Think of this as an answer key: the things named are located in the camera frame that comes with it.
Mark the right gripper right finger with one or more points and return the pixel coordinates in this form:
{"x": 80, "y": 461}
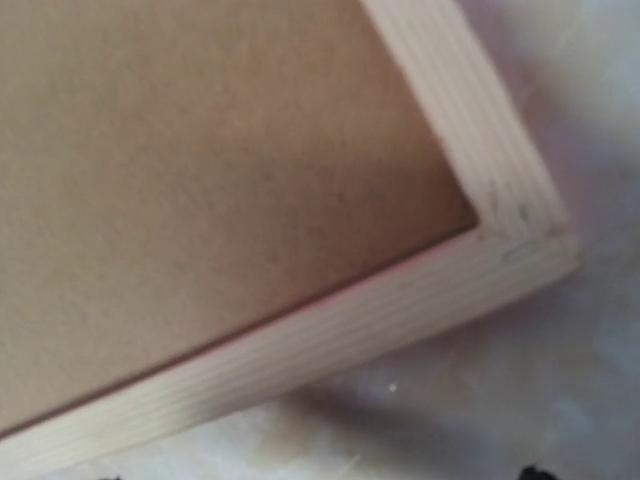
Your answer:
{"x": 532, "y": 472}

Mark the wooden picture frame pink edge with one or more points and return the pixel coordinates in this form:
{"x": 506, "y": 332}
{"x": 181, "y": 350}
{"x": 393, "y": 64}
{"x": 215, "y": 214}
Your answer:
{"x": 524, "y": 241}

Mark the brown cardboard backing board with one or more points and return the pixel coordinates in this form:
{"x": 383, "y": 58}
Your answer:
{"x": 175, "y": 171}

